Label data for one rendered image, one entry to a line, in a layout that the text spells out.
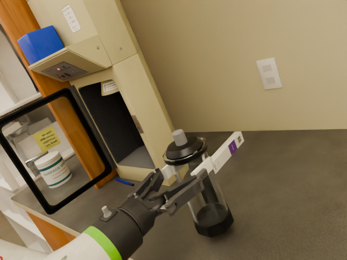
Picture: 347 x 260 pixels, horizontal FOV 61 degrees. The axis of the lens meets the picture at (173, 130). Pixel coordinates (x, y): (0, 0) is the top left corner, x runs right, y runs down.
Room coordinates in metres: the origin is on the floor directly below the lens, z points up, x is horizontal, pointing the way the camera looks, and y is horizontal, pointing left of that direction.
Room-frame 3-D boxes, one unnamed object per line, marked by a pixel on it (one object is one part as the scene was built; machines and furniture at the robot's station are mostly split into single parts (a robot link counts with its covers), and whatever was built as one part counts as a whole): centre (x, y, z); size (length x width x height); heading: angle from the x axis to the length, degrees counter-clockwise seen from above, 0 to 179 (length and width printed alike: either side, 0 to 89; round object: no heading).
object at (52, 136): (1.11, 0.44, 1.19); 0.30 x 0.01 x 0.40; 123
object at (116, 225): (0.48, 0.18, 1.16); 0.09 x 0.06 x 0.12; 40
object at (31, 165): (1.04, 0.52, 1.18); 0.02 x 0.02 x 0.06; 33
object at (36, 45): (1.12, 0.30, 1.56); 0.10 x 0.10 x 0.09; 40
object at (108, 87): (1.13, 0.11, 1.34); 0.18 x 0.18 x 0.05
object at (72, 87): (1.19, 0.30, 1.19); 0.03 x 0.02 x 0.39; 40
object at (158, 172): (0.60, 0.09, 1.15); 0.11 x 0.01 x 0.04; 158
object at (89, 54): (1.05, 0.24, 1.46); 0.32 x 0.12 x 0.10; 40
